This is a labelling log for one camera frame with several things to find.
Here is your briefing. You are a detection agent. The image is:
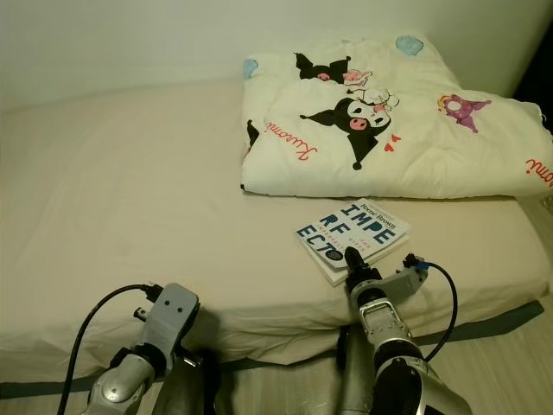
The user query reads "black lettered white magazine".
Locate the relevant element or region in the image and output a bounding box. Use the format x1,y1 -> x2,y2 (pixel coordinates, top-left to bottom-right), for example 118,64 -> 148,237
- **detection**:
296,199 -> 411,288

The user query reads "cream cartoon print comforter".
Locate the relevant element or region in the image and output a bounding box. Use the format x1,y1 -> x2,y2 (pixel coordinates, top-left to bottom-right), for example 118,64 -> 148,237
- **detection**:
240,35 -> 553,200

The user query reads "dark robot leg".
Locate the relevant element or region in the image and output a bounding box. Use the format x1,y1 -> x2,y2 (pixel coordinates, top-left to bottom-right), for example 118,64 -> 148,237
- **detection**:
335,327 -> 381,415

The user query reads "dark green bed base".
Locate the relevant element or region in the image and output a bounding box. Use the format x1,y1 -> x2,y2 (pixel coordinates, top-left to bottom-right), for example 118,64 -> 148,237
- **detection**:
0,301 -> 545,400

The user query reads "beige sheeted bed mattress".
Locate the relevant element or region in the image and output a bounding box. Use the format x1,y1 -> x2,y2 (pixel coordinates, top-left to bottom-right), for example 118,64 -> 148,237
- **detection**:
0,78 -> 553,381

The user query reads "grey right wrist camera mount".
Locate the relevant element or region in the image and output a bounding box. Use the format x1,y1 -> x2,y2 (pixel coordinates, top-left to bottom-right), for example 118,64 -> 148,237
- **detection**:
383,259 -> 425,300

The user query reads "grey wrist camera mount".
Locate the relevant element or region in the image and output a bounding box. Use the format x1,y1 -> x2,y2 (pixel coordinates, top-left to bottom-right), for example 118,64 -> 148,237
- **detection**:
143,284 -> 200,352
383,259 -> 425,300

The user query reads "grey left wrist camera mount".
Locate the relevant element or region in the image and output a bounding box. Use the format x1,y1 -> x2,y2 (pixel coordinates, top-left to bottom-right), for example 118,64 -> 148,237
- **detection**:
143,284 -> 200,352

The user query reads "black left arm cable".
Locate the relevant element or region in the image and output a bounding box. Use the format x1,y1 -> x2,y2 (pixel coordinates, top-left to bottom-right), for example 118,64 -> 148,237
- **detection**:
78,284 -> 163,415

